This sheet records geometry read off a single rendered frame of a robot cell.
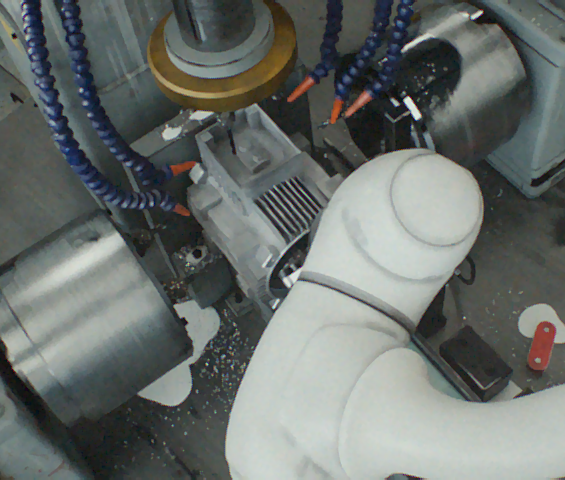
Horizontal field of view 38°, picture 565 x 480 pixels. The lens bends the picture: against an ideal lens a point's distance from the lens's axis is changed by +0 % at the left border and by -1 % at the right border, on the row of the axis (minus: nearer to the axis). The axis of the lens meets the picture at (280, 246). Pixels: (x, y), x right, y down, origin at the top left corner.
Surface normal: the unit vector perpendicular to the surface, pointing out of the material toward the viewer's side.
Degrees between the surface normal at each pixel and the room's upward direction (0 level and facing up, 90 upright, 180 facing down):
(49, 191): 0
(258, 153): 0
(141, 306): 43
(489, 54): 28
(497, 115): 69
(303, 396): 23
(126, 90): 90
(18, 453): 89
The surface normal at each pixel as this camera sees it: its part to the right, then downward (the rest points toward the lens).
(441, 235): 0.25, -0.01
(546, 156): 0.58, 0.65
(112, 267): 0.07, -0.31
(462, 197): 0.40, -0.18
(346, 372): -0.36, -0.52
